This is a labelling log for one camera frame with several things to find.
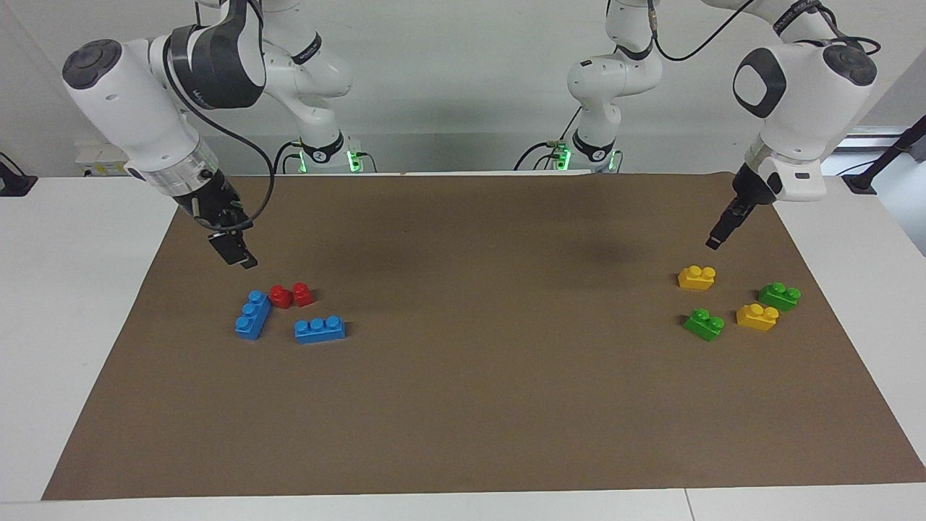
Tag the red two-stud brick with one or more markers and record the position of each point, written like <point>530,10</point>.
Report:
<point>291,296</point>

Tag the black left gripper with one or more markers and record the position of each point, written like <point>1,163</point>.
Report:
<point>752,189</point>

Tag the brown table mat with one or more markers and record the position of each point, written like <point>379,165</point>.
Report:
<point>470,362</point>

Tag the green two-stud brick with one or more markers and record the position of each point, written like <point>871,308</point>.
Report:
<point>779,297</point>
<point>703,325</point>

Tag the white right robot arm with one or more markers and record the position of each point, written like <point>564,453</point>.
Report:
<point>130,108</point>

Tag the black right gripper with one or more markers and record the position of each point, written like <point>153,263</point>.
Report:
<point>221,206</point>

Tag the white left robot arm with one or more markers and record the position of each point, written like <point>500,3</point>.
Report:
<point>803,108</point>

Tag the yellow two-stud brick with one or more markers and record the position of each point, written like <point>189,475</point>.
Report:
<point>757,318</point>
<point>696,279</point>

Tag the black stand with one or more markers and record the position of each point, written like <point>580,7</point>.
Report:
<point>14,182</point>
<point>886,155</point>

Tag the blue three-stud brick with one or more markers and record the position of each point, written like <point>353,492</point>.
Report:
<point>318,331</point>
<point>252,318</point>

